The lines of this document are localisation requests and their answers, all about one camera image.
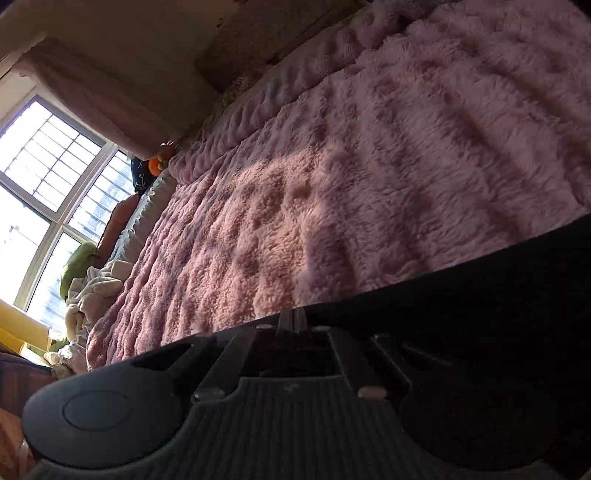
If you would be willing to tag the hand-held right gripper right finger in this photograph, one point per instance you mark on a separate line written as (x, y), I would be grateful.
(300, 321)

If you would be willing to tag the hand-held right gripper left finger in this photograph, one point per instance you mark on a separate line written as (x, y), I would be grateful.
(286, 321)

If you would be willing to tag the black pants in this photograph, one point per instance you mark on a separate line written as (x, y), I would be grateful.
(485, 300)

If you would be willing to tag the pink fluffy blanket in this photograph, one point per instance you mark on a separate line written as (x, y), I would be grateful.
(323, 207)

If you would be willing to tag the light grey mattress pad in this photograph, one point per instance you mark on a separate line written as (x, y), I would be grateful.
(147, 207)

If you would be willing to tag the long pink pillow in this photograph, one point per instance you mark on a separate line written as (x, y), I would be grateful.
(115, 226)

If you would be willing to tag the cream crumpled blanket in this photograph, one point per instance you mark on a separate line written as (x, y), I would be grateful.
(92, 295)

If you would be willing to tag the orange plush toy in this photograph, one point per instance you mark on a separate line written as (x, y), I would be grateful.
(154, 167)

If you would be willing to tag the dark blue patterned pillow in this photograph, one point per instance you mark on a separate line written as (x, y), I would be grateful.
(138, 180)

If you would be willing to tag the green plush toy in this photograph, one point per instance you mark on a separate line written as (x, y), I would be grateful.
(76, 270)

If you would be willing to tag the lilac ribbed blanket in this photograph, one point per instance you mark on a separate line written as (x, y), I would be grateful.
(277, 101)

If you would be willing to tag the yellow curtain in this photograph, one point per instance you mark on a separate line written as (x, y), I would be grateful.
(18, 323)

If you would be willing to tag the grey striped chair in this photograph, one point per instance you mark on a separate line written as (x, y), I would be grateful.
(23, 378)

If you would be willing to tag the pink curtain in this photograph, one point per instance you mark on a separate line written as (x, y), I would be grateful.
(106, 106)

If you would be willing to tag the quilted mauve headboard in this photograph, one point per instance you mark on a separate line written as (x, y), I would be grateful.
(258, 37)

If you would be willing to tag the orange storage box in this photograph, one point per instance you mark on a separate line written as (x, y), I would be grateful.
(11, 438)

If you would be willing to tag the barred window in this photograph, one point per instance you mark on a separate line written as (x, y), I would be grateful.
(37, 152)

